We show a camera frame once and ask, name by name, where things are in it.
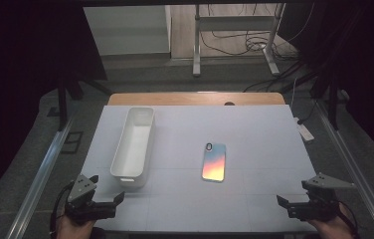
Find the black floor frame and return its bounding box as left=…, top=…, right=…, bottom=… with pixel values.
left=60, top=130, right=85, bottom=154

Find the white cabinet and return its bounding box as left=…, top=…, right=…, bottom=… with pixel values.
left=83, top=4, right=173, bottom=57

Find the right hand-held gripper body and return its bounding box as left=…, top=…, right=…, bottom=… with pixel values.
left=288, top=172, right=356, bottom=223

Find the white metal desk frame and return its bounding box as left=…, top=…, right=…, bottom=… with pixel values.
left=192, top=3, right=286, bottom=78

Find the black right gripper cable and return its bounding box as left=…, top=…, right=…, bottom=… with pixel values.
left=336, top=199, right=361, bottom=239

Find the person's left hand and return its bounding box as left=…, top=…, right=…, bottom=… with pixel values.
left=55, top=212, right=95, bottom=239

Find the white power strip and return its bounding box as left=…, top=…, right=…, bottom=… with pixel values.
left=293, top=117, right=315, bottom=142

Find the aluminium rail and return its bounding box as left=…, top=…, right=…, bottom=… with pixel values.
left=13, top=114, right=78, bottom=239
left=316, top=99, right=374, bottom=239

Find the white table mat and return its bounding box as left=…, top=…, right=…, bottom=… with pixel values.
left=81, top=105, right=320, bottom=233

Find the white plastic storage bin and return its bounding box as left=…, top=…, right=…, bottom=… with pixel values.
left=109, top=107, right=157, bottom=189

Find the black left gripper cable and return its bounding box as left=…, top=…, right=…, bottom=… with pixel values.
left=49, top=181, right=76, bottom=239

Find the tangle of black floor cables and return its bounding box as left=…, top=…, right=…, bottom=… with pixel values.
left=200, top=3, right=315, bottom=94

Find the iridescent phone case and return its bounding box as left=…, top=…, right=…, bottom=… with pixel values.
left=201, top=141, right=227, bottom=183

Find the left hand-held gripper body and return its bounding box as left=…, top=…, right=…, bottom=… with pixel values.
left=65, top=173, right=116, bottom=224

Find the black metal stand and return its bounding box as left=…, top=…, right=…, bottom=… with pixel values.
left=308, top=74, right=343, bottom=131
left=47, top=72, right=113, bottom=132

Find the black curtain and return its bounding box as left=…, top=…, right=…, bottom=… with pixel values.
left=279, top=0, right=374, bottom=168
left=0, top=0, right=108, bottom=213

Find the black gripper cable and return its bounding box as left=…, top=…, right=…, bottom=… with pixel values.
left=336, top=199, right=361, bottom=239
left=49, top=181, right=76, bottom=239

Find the person's right hand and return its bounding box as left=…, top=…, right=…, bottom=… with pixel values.
left=308, top=203, right=356, bottom=239

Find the wooden table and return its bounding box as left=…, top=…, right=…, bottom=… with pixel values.
left=107, top=92, right=286, bottom=107

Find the black power strip cable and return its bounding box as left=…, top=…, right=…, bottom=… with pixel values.
left=296, top=99, right=319, bottom=125

